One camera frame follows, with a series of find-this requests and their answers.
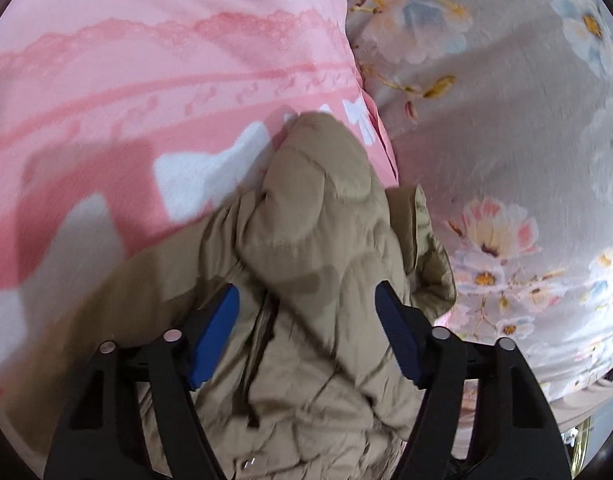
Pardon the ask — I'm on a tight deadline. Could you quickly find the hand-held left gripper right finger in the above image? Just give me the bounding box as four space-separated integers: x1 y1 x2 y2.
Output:
375 280 572 480

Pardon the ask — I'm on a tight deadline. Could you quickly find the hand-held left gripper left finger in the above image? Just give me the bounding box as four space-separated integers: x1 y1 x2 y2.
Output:
44 282 240 480

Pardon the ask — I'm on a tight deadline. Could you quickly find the khaki quilted jacket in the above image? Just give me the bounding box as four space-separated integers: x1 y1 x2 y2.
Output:
31 110 458 480

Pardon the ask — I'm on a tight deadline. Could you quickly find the beige bed skirt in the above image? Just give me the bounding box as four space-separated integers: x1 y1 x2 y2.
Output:
546 370 613 441

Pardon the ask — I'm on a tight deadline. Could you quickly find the grey floral bed sheet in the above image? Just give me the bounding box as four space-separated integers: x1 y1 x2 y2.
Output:
321 0 613 411

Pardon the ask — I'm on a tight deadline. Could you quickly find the pink printed blanket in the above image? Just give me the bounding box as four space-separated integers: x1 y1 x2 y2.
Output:
0 0 403 466

